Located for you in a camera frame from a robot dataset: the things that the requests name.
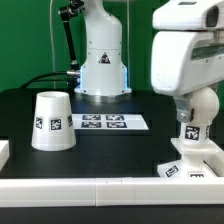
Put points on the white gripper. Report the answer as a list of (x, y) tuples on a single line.
[(183, 62)]

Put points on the white lamp bulb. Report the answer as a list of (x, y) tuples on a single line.
[(205, 104)]

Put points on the white lamp base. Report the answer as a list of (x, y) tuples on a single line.
[(195, 162)]

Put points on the white lamp shade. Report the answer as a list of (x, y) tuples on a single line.
[(53, 128)]

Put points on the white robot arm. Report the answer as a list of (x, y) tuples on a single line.
[(103, 74)]

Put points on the white marker sheet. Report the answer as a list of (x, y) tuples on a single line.
[(109, 121)]

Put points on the white front fence bar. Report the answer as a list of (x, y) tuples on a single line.
[(110, 191)]

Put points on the white fence bar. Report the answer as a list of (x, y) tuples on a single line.
[(110, 191), (4, 152)]

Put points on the white left fence bar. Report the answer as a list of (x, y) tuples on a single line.
[(4, 152)]

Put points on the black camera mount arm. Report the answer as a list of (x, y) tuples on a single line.
[(67, 12)]

